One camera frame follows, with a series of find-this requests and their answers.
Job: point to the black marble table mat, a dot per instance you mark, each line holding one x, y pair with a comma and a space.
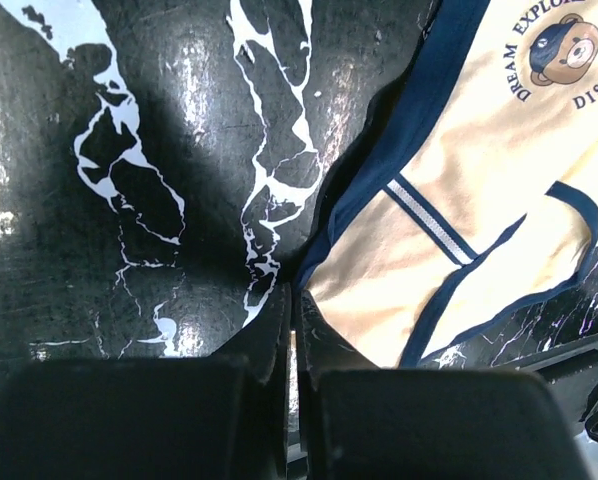
165, 165

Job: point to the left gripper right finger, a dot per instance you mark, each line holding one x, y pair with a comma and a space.
358, 421

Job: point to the beige navy-trimmed underwear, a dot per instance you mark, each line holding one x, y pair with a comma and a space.
481, 196

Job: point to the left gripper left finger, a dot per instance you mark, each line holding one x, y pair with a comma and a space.
222, 416

